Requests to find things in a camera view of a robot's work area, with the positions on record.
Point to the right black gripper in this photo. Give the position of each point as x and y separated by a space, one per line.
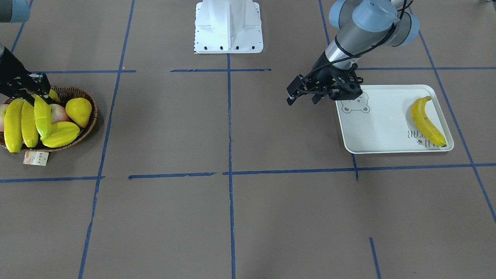
10 69

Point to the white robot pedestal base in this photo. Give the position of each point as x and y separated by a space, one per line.
228 26

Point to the yellow pear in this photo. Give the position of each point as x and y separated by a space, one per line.
79 110

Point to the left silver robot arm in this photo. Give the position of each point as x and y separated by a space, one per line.
363 26

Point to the yellow banana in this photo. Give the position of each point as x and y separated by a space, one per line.
29 131
424 124
13 131
43 116

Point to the paper price tag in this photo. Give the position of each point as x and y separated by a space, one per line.
36 158

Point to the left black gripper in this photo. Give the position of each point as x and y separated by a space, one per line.
322 71

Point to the brown wicker basket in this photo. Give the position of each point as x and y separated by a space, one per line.
65 94

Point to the yellow mango bottom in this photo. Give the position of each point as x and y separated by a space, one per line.
62 134

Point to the white bear tray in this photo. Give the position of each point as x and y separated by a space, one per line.
380 121

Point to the pink apple behind bananas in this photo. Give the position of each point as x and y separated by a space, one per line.
58 114

